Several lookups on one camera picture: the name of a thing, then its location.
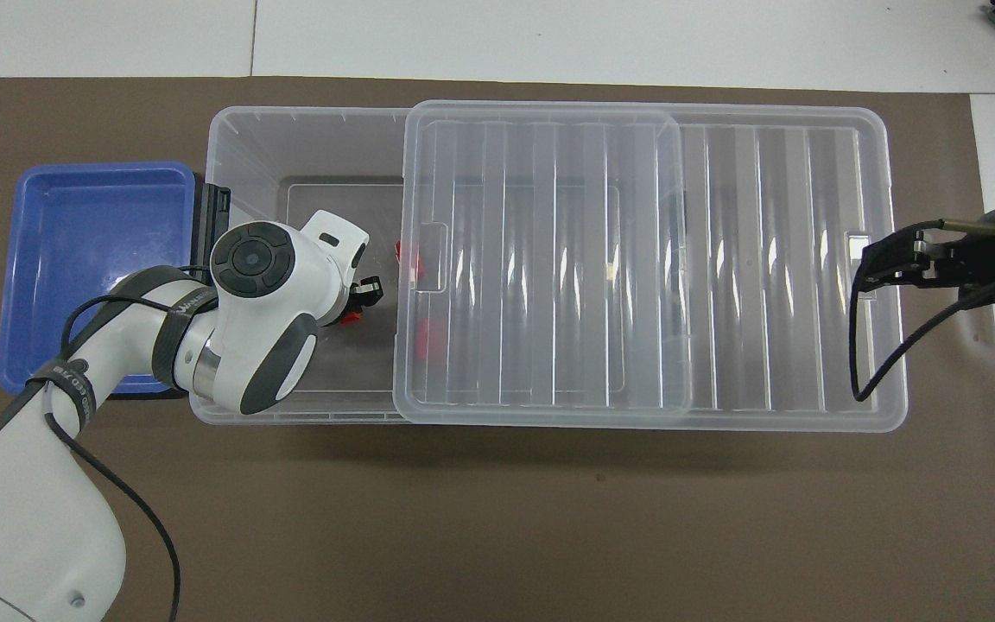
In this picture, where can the clear plastic storage box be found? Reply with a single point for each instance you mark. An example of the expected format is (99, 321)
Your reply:
(307, 147)

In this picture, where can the clear ribbed plastic lid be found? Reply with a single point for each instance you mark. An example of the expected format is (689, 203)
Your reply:
(765, 259)

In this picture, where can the blue plastic tray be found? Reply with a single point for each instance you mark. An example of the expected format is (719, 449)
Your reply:
(74, 233)

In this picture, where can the brown paper table mat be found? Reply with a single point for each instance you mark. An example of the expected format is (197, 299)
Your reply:
(549, 518)

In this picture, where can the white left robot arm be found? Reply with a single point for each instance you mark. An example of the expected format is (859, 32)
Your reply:
(22, 518)

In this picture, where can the red block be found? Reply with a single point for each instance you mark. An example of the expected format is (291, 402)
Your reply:
(404, 253)
(347, 320)

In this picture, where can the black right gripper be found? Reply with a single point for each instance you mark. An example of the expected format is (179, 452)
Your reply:
(972, 259)

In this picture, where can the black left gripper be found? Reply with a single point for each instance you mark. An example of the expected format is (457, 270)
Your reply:
(366, 292)

